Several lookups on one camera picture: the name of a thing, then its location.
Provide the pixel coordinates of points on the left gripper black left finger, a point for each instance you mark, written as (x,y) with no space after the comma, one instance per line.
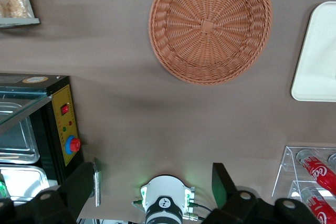
(65,197)

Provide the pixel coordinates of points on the clear bag of brown snacks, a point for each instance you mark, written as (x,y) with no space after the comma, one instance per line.
(13,3)

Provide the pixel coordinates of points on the grey metal snack tray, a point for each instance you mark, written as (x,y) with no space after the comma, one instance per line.
(21,22)

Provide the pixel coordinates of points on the steel food warmer pan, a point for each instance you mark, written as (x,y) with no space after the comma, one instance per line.
(18,140)
(23,182)

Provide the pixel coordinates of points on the round brown wicker basket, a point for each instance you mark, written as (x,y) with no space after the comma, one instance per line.
(210,24)

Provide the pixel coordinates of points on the cream rectangular tray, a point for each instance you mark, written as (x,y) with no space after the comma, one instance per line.
(320,58)

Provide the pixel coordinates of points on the clear acrylic bottle rack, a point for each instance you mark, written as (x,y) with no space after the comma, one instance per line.
(288,161)

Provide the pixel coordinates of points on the red cola bottle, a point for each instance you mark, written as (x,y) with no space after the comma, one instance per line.
(319,172)
(320,208)

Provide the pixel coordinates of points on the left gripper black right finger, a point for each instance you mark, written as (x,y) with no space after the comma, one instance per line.
(236,205)

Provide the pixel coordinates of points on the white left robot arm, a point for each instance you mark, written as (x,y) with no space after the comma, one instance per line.
(162,190)

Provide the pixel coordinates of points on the silver metal bracket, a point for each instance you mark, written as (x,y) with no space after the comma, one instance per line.
(97,187)

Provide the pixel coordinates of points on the black glass food warmer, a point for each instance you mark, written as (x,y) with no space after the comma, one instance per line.
(60,119)

